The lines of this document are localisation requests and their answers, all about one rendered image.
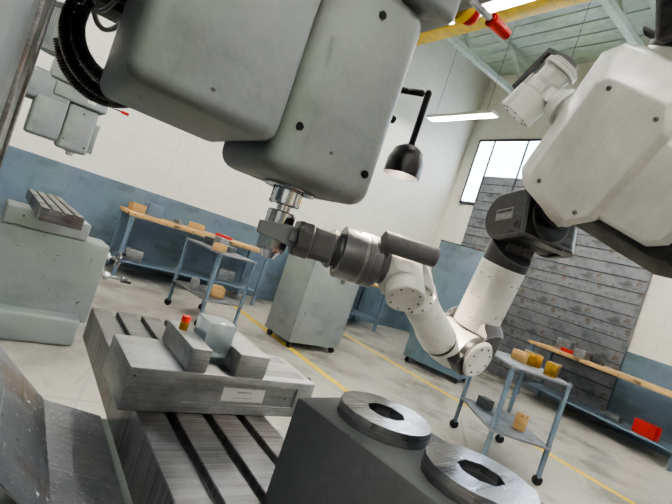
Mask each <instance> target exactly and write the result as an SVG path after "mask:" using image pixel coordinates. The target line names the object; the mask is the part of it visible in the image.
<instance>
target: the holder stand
mask: <svg viewBox="0 0 672 504"><path fill-rule="evenodd" d="M263 504H544V503H542V502H541V501H540V499H539V497H538V495H537V493H536V491H535V490H534V489H533V488H532V487H531V486H530V485H529V484H528V483H527V482H526V481H524V480H523V479H522V478H521V477H519V476H518V475H517V474H515V473H514V472H512V471H511V470H509V469H508V468H506V467H505V466H503V465H501V464H499V463H498V462H496V461H494V460H492V459H490V458H488V457H486V456H484V455H482V454H480V453H477V452H475V451H472V450H470V449H467V448H465V447H461V446H457V445H453V444H450V443H447V442H446V441H444V440H442V439H441V438H439V437H438V436H436V435H434V434H433V433H432V427H431V426H430V424H429V423H428V422H427V421H426V420H425V419H424V418H423V417H421V416H420V415H419V414H417V413H416V412H414V411H413V410H411V409H409V408H407V407H405V406H403V405H401V404H400V403H397V402H395V401H392V400H390V399H387V398H385V397H382V396H379V395H375V394H372V393H368V392H362V391H354V390H353V391H347V392H344V393H343V395H342V396H341V397H300V398H299V399H298V400H297V403H296V406H295V409H294V412H293V415H292V418H291V421H290V424H289V427H288V430H287V433H286V436H285V439H284V442H283V445H282V448H281V451H280V454H279V457H278V460H277V463H276V466H275V469H274V472H273V474H272V477H271V480H270V483H269V486H268V489H267V492H266V495H265V498H264V501H263Z"/></svg>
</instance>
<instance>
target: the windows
mask: <svg viewBox="0 0 672 504"><path fill-rule="evenodd" d="M541 140H542V139H487V140H480V141H479V144H478V147H477V150H476V153H475V156H474V159H473V162H472V165H471V168H470V171H469V174H468V177H467V180H466V183H465V186H464V189H463V192H462V195H461V198H460V201H459V203H460V204H467V205H474V204H475V202H476V201H475V200H477V197H478V194H479V191H480V188H481V185H482V184H481V183H482V182H483V179H484V176H493V177H509V178H515V181H514V183H513V186H515V184H516V181H517V178H522V167H523V165H524V164H525V162H526V161H527V160H528V158H529V157H530V155H531V154H532V152H533V151H534V150H535V148H536V147H537V145H538V144H539V142H540V141H541Z"/></svg>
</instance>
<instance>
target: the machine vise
mask: <svg viewBox="0 0 672 504"><path fill-rule="evenodd" d="M179 324H180V321H175V320H168V323H167V326H166V329H165V332H164V335H163V338H162V339H163V340H159V339H151V338H144V337H137V336H130V335H122V334H114V336H113V339H112V342H111V345H110V348H109V351H108V354H107V357H106V360H105V363H104V366H103V369H102V371H103V374H104V376H105V379H106V382H107V385H108V387H109V390H110V393H111V395H112V398H113V401H114V404H115V406H116V409H117V410H128V411H153V412H177V413H202V414H227V415H252V416H277V417H292V415H293V412H294V409H295V406H296V403H297V400H298V399H299V398H300V397H311V396H312V393H313V390H314V387H315V384H314V383H313V382H311V381H310V380H309V379H308V378H306V377H305V376H304V375H303V374H301V373H300V372H299V371H298V370H297V369H295V368H294V367H293V366H292V365H290V364H289V363H288V362H287V361H285V360H284V359H283V358H282V357H280V356H276V355H268V354H266V355H267V356H268V357H269V358H270V361H269V364H268V367H267V370H266V373H265V376H264V378H263V379H261V378H251V377H241V376H234V375H233V374H232V373H231V371H230V370H229V369H228V368H227V367H226V366H225V365H224V364H223V363H222V362H221V361H220V360H219V359H218V358H216V357H211V354H212V350H211V349H210V348H209V347H208V345H207V344H206V343H205V342H204V341H203V340H202V339H201V338H200V337H199V336H198V335H197V334H196V333H195V332H194V331H193V330H192V328H191V327H190V326H189V327H188V330H187V331H183V330H180V329H179V328H178V327H179Z"/></svg>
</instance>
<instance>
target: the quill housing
mask: <svg viewBox="0 0 672 504"><path fill-rule="evenodd" d="M420 31H421V22H420V19H419V17H418V16H417V15H416V13H415V12H414V11H413V10H411V9H410V8H409V7H408V6H407V5H406V4H404V3H403V2H402V1H401V0H321V2H320V5H319V8H318V11H317V14H316V17H315V20H314V23H313V26H312V29H311V32H310V35H309V38H308V41H307V44H306V47H305V50H304V53H303V56H302V59H301V62H300V65H299V68H298V71H297V74H296V77H295V80H294V83H293V86H292V89H291V92H290V95H289V98H288V101H287V104H286V107H285V110H284V113H283V116H282V119H281V122H280V125H279V128H278V131H277V132H276V134H275V136H273V137H272V138H271V139H268V140H263V141H230V142H224V145H223V150H222V156H223V160H224V162H225V163H226V164H227V165H228V166H229V167H230V168H232V169H234V170H236V171H239V172H241V173H244V174H246V175H249V176H251V177H253V178H256V179H258V180H261V181H263V182H264V180H265V178H270V179H274V180H278V181H281V182H285V183H288V184H291V185H293V186H296V187H299V188H301V189H304V190H306V191H308V192H310V193H312V194H314V195H315V199H318V200H324V201H329V202H335V203H341V204H346V205H353V204H357V203H359V202H360V201H362V200H363V199H364V198H365V196H366V194H367V191H368V188H369V185H370V182H371V179H372V176H373V173H374V170H375V167H376V164H377V161H378V158H379V155H380V152H381V149H382V146H383V143H384V140H385V137H386V134H387V131H388V128H389V125H390V122H391V119H392V116H393V113H394V110H395V107H396V104H397V101H398V98H399V95H400V92H401V89H402V86H403V84H404V81H405V78H406V75H407V72H408V69H409V66H410V63H411V60H412V57H413V54H414V51H415V48H416V45H417V42H418V39H419V36H420Z"/></svg>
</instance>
